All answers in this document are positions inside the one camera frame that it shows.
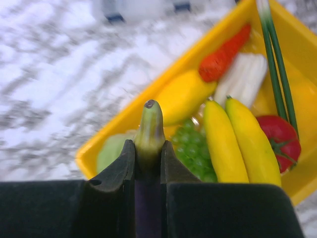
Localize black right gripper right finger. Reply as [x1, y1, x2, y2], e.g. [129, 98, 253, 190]
[160, 141, 304, 238]

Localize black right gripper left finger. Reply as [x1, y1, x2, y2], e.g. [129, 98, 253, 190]
[0, 140, 135, 238]

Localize green toy grapes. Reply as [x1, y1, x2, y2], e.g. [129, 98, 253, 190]
[170, 118, 217, 182]

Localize yellow toy banana bunch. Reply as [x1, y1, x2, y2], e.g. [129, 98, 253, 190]
[203, 97, 281, 186]

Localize purple toy eggplant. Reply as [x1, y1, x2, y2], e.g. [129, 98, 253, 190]
[133, 100, 165, 238]

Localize red toy tomato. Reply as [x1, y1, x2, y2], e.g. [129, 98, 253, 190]
[257, 115, 302, 173]

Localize orange toy carrot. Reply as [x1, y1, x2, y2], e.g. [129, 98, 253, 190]
[198, 24, 251, 83]

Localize green toy cabbage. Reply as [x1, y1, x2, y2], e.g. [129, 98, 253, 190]
[96, 130, 136, 173]

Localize white toy radish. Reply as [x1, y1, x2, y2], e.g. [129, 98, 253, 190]
[213, 53, 267, 108]

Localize green toy scallion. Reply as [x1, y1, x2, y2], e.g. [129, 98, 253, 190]
[256, 0, 298, 132]

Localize yellow plastic tray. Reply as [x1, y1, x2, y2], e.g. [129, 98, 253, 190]
[75, 0, 317, 205]

